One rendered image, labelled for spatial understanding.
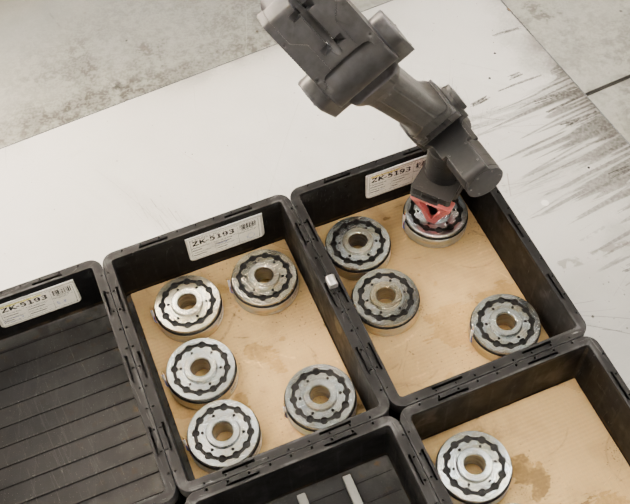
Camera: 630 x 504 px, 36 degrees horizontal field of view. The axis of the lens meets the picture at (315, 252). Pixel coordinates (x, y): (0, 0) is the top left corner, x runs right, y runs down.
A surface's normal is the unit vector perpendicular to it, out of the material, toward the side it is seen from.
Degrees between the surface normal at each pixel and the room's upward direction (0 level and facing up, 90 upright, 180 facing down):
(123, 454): 0
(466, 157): 31
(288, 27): 65
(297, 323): 0
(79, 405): 0
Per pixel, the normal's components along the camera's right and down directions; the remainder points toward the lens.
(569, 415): -0.04, -0.55
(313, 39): 0.14, 0.51
